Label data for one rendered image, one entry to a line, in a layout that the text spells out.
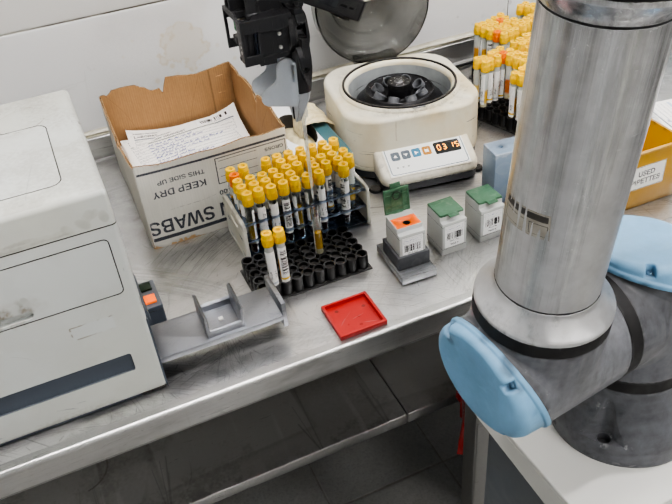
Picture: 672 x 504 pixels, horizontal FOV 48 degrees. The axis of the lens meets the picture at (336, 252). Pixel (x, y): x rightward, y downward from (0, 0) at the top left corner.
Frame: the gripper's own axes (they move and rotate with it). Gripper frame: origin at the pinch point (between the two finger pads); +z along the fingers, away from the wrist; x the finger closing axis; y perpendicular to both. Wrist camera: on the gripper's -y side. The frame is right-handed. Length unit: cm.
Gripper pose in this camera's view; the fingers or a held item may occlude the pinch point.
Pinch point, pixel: (301, 108)
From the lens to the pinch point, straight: 98.4
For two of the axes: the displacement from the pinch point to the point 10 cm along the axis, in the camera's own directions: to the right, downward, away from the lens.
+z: 0.8, 7.9, 6.1
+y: -9.2, 2.9, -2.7
